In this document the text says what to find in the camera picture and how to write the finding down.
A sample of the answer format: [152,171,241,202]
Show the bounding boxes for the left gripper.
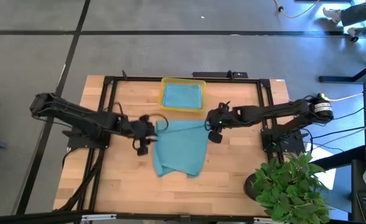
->
[122,114,157,157]

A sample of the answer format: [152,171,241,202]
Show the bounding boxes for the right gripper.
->
[206,101,236,144]

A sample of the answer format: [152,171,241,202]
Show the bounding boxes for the blue microfiber towel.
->
[152,119,210,179]

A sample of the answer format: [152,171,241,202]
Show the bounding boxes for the teal microfiber towel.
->
[162,83,203,110]

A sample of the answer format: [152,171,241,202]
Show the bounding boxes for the yellow plastic bin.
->
[157,77,208,113]

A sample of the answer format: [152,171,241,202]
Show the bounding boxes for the green potted plant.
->
[244,152,331,223]

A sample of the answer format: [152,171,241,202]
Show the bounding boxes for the person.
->
[322,2,366,37]

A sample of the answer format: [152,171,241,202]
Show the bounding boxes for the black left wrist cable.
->
[132,113,170,151]

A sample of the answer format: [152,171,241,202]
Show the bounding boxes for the black clamp mount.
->
[191,70,249,79]

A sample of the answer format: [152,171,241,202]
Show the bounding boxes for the black table frame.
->
[53,70,306,224]

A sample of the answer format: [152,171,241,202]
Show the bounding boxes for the yellow extension cord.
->
[318,91,365,103]

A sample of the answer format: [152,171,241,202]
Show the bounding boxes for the beige floor cable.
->
[273,0,321,19]

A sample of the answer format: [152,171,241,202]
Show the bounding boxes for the black floor cable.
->
[331,107,365,122]

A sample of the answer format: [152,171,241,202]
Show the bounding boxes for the white floor cable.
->
[311,117,366,147]

